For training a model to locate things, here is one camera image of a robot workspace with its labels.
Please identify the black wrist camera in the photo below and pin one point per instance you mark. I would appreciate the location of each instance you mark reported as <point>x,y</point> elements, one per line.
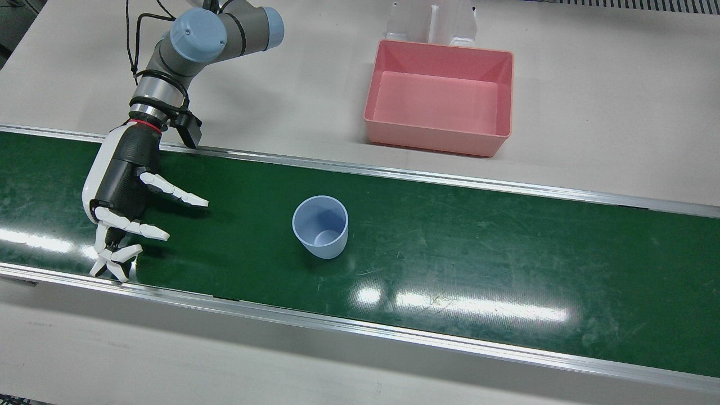
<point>188,129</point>

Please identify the pink plastic box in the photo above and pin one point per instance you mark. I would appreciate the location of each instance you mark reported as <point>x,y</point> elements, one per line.
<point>439,101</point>

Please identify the green conveyor belt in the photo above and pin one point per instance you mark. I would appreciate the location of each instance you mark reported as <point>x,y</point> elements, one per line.
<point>450,253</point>

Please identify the blue plastic cup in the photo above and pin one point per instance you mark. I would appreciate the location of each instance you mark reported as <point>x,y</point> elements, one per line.
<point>332,244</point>

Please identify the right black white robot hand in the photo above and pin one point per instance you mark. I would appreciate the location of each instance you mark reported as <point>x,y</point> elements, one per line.
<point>126,169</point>

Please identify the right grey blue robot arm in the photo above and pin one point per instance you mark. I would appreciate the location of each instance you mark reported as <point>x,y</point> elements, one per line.
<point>191,39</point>

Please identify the white mounting bracket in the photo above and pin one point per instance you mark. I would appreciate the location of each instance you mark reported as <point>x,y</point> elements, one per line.
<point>416,22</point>

